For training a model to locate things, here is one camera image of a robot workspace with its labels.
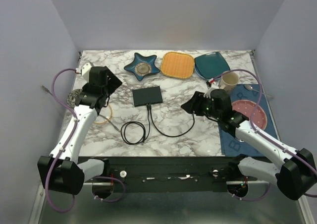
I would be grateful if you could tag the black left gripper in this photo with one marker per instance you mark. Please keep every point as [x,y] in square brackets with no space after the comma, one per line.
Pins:
[114,83]

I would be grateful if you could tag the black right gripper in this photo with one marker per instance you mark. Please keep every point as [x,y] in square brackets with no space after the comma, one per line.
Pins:
[194,103]

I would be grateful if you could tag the black network switch box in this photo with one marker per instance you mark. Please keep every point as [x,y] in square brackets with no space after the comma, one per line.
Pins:
[144,96]

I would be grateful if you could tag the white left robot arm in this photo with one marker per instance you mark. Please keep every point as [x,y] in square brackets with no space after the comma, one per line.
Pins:
[60,171]

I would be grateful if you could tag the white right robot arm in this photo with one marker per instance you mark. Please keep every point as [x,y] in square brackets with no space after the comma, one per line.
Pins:
[292,171]

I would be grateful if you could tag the small floral patterned bowl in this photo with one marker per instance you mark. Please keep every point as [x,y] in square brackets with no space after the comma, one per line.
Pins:
[71,98]

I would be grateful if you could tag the teal square plate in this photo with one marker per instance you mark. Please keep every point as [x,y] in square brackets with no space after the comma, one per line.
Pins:
[210,65]

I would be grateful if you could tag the beige ceramic mug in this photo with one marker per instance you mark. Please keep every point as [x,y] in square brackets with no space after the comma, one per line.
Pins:
[229,81]

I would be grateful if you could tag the blue star-shaped dish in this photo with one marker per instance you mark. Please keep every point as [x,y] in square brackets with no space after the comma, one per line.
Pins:
[142,66]

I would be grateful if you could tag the orange woven square tray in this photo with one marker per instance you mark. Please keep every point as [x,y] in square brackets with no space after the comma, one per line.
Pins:
[177,65]

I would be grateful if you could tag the metal spoon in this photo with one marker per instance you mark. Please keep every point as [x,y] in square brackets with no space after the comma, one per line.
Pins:
[250,88]

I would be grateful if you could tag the blue cloth placemat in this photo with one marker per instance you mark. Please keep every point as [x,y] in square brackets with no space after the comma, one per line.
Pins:
[232,147]

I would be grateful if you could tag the pink dotted plate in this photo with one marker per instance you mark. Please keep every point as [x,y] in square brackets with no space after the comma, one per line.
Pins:
[246,107]

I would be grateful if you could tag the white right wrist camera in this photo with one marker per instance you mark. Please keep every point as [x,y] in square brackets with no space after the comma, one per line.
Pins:
[211,88]

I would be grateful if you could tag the black mounting base plate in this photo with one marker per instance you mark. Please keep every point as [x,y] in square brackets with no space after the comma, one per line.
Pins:
[174,174]

